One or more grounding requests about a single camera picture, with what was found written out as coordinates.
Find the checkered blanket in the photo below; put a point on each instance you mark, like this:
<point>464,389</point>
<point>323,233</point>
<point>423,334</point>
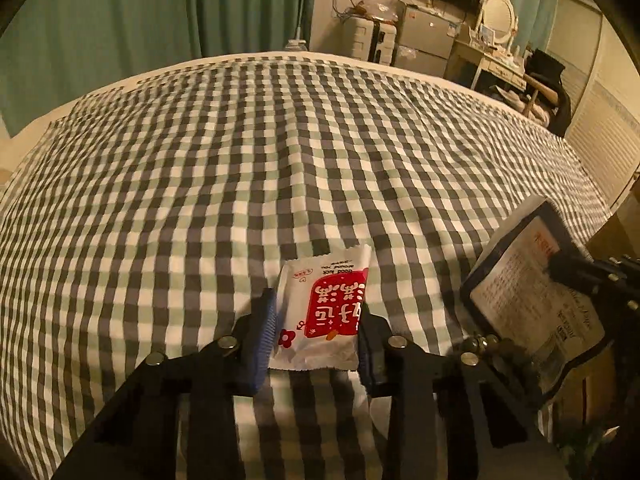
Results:
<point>225,185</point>

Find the narrow green curtain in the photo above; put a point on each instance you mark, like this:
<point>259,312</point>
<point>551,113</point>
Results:
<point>535,0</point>

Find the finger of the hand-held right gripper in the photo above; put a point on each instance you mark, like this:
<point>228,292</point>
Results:
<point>580,270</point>
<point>482,342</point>

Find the wide green curtain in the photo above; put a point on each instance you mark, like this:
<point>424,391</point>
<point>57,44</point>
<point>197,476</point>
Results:
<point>125,20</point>

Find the black-edged printed pouch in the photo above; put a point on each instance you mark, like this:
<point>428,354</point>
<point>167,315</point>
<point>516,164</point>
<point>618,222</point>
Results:
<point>520,280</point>

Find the white ribbed suitcase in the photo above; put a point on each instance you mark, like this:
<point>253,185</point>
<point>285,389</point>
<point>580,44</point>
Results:
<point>367,37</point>

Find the white and red packet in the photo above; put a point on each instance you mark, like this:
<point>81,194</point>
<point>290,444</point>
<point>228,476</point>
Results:
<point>325,310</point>

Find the oval vanity mirror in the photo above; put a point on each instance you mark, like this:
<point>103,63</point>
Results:
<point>500,15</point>

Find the white louvered closet door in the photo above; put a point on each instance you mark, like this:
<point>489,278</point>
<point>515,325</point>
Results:
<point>600,100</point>

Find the grey small fridge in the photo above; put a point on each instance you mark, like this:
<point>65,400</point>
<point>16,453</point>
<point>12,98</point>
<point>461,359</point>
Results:
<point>425,35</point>

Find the cardboard box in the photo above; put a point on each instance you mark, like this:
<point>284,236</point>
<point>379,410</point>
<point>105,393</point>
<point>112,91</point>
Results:
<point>590,385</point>

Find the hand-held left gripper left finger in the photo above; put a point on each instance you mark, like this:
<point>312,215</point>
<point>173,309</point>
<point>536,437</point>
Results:
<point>262,345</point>

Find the black garment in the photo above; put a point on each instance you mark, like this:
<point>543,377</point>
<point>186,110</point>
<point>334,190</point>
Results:
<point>550,75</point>

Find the white clothes pile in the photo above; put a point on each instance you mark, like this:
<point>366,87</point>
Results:
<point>525,107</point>

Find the white vanity table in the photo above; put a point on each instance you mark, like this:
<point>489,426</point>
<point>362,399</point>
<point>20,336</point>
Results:
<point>470,60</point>

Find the wooden chair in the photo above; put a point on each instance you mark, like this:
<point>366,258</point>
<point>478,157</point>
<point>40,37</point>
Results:
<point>537,85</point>

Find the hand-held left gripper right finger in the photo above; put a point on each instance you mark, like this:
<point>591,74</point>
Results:
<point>367,360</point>

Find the clear plastic bags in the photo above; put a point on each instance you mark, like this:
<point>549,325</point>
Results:
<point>375,7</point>

